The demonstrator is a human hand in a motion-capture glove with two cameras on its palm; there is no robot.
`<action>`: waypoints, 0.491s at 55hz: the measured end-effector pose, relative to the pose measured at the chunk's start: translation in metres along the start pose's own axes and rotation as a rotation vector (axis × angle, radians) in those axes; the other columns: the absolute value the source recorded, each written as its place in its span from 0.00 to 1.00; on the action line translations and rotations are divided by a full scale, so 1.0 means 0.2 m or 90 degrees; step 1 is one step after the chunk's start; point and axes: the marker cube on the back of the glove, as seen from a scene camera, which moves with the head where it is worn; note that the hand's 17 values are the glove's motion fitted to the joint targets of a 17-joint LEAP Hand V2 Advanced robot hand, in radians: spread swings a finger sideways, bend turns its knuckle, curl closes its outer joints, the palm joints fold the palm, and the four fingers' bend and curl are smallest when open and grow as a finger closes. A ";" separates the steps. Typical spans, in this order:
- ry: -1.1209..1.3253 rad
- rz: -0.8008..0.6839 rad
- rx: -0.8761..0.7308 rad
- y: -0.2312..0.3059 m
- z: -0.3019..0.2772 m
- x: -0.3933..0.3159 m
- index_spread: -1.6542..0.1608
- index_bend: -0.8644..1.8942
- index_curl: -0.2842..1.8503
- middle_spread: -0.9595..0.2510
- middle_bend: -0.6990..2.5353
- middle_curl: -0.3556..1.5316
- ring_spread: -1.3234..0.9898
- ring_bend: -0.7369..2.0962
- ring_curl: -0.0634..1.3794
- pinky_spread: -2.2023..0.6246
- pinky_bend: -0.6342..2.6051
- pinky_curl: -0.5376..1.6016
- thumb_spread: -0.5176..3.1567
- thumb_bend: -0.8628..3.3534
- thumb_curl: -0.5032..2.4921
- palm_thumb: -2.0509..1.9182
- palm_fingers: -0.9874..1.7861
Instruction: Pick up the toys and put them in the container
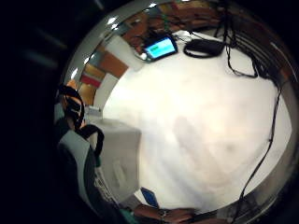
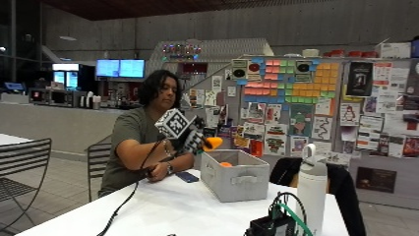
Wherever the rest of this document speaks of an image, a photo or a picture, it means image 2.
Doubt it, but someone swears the counter appliance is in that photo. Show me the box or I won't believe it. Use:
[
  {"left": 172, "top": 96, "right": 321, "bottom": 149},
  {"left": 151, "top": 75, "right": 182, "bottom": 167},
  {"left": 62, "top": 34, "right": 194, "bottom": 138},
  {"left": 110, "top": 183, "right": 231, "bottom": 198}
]
[{"left": 27, "top": 88, "right": 88, "bottom": 108}]

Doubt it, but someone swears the small blue screen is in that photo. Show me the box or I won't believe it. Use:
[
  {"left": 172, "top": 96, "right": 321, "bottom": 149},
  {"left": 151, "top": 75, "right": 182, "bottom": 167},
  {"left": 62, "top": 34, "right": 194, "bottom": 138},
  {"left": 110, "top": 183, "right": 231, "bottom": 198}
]
[{"left": 2, "top": 81, "right": 26, "bottom": 91}]

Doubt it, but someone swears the black electronics box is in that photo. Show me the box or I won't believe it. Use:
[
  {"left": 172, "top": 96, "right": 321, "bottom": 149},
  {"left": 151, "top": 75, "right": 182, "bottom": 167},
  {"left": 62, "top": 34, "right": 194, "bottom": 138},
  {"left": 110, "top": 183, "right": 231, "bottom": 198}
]
[{"left": 243, "top": 191, "right": 308, "bottom": 236}]

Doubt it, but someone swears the black glove cable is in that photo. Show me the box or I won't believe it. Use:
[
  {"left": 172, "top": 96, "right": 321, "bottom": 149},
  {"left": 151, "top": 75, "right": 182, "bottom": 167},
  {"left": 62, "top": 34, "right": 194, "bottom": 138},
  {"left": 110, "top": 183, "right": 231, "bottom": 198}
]
[{"left": 95, "top": 139, "right": 167, "bottom": 236}]

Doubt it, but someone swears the blue phone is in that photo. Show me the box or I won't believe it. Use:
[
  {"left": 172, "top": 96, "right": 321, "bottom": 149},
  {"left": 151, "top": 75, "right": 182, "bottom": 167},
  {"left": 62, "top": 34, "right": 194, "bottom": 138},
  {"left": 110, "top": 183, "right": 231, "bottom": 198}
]
[{"left": 174, "top": 170, "right": 200, "bottom": 184}]

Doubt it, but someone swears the black slatted metal chair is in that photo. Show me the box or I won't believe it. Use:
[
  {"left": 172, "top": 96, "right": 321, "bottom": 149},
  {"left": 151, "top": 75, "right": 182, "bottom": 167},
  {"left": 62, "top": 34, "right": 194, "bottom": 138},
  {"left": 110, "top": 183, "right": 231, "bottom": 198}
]
[
  {"left": 0, "top": 137, "right": 53, "bottom": 232},
  {"left": 85, "top": 135, "right": 114, "bottom": 204}
]

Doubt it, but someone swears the black jacket on chair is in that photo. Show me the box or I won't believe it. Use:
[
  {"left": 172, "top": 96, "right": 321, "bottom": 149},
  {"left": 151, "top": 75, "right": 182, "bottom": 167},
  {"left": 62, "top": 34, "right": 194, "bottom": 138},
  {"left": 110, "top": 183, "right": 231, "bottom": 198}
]
[{"left": 268, "top": 156, "right": 368, "bottom": 236}]

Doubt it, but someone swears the pin board with posters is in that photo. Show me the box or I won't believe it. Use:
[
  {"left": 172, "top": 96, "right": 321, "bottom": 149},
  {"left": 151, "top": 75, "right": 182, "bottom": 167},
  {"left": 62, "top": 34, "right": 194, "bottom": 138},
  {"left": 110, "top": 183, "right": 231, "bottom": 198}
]
[{"left": 180, "top": 56, "right": 419, "bottom": 210}]

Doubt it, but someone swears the metal bracelet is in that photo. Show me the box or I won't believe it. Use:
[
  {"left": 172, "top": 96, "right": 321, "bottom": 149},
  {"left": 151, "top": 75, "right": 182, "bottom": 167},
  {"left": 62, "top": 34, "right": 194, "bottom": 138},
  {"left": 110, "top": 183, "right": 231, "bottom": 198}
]
[{"left": 160, "top": 139, "right": 172, "bottom": 157}]

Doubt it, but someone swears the white cardboard box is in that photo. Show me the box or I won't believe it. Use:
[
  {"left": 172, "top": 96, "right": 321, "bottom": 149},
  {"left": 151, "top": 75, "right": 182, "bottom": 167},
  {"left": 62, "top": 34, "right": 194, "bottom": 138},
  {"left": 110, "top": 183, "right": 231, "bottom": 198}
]
[{"left": 377, "top": 40, "right": 413, "bottom": 60}]

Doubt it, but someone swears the lit drinks fridge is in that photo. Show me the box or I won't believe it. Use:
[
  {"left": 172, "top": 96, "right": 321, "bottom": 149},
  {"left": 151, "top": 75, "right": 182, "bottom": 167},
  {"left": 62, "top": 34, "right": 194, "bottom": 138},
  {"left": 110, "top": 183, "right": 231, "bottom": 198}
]
[{"left": 50, "top": 62, "right": 98, "bottom": 92}]

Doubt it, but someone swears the dark sign plate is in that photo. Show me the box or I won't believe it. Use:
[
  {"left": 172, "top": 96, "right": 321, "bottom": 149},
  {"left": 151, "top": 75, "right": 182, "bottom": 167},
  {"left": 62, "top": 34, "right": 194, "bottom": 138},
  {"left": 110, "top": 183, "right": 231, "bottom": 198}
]
[{"left": 355, "top": 166, "right": 397, "bottom": 194}]

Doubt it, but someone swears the white marker cube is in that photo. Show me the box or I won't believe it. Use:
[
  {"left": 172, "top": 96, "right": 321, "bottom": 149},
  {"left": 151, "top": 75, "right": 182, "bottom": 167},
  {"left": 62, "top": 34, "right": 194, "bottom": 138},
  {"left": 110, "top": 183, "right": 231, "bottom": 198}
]
[{"left": 152, "top": 107, "right": 206, "bottom": 154}]

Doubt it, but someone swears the blue wall monitor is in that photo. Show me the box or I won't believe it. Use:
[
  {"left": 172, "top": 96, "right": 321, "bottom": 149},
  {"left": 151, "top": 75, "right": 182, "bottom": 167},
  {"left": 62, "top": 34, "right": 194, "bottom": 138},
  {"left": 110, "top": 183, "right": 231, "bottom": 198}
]
[
  {"left": 119, "top": 58, "right": 146, "bottom": 79},
  {"left": 94, "top": 58, "right": 122, "bottom": 79}
]

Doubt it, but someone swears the grey service counter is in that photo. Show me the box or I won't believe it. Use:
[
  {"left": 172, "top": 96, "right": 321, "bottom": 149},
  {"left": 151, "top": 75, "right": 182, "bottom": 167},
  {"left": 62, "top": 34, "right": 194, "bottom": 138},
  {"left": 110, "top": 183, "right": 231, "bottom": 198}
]
[{"left": 0, "top": 100, "right": 127, "bottom": 155}]

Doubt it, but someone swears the white water bottle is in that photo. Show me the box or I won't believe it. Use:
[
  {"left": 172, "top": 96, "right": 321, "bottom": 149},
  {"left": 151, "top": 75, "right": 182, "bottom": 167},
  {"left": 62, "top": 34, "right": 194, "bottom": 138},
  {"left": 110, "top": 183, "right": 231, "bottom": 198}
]
[{"left": 295, "top": 143, "right": 328, "bottom": 236}]

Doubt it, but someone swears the black poster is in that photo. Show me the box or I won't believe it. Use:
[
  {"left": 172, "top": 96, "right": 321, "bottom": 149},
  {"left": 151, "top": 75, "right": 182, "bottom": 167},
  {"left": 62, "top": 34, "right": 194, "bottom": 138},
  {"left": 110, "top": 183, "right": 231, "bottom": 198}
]
[{"left": 345, "top": 61, "right": 374, "bottom": 98}]

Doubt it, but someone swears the grey fabric storage box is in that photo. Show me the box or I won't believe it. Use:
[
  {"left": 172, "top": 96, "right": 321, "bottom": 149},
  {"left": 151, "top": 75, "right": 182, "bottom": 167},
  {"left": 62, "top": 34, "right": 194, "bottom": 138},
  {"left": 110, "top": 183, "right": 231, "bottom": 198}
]
[{"left": 199, "top": 148, "right": 271, "bottom": 204}]

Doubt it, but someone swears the the person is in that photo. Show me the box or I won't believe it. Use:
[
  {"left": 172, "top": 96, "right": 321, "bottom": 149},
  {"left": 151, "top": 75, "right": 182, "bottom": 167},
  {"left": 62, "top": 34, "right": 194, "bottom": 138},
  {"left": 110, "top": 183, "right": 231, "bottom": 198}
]
[{"left": 96, "top": 69, "right": 196, "bottom": 199}]

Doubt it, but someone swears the string of coloured lights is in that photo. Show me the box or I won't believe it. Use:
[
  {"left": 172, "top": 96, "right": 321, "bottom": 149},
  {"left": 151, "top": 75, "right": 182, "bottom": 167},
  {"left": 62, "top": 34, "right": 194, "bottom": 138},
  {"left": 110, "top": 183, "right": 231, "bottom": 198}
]
[{"left": 160, "top": 42, "right": 204, "bottom": 62}]

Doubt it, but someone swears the green cable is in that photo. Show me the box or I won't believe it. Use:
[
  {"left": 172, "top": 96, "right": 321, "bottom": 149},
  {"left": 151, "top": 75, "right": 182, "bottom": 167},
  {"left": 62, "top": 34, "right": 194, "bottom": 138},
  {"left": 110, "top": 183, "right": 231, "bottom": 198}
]
[{"left": 276, "top": 202, "right": 313, "bottom": 236}]

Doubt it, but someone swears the group of coloured sticky notes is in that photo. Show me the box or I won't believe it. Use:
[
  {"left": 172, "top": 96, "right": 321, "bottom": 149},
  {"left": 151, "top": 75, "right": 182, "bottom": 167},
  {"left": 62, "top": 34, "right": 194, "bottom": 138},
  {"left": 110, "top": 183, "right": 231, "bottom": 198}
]
[{"left": 235, "top": 57, "right": 341, "bottom": 105}]

